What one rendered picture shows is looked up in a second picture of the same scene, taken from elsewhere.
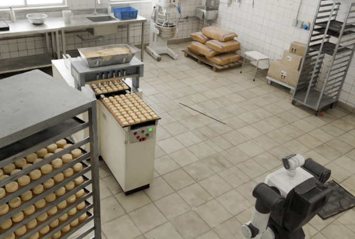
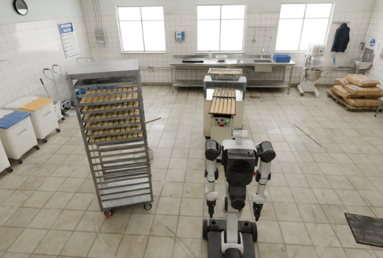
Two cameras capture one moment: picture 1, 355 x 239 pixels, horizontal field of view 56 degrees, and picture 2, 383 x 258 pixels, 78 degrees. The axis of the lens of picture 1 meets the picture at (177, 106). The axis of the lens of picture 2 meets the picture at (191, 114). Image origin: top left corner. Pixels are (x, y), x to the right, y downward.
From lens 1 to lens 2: 1.53 m
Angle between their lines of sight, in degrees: 39
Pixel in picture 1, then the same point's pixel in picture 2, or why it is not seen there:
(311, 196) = (234, 156)
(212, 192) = (269, 182)
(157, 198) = not seen: hidden behind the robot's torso
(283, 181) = (227, 144)
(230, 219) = (268, 202)
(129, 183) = not seen: hidden behind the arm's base
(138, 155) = (220, 136)
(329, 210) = (371, 240)
